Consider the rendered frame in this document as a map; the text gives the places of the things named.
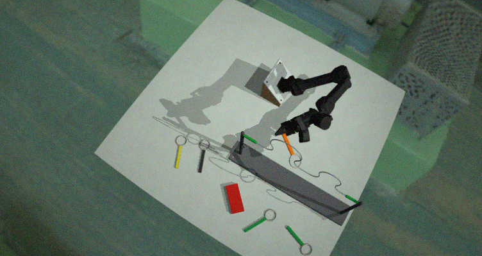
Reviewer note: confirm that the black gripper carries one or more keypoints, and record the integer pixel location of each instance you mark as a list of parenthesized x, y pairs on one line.
[(296, 124)]

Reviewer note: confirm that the red flat block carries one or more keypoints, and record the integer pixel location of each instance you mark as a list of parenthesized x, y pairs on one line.
[(235, 201)]

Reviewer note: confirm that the orange handle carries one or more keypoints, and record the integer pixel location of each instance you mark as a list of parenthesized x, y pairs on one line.
[(290, 150)]

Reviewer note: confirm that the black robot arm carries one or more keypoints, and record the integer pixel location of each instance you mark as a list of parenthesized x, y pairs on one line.
[(325, 105)]

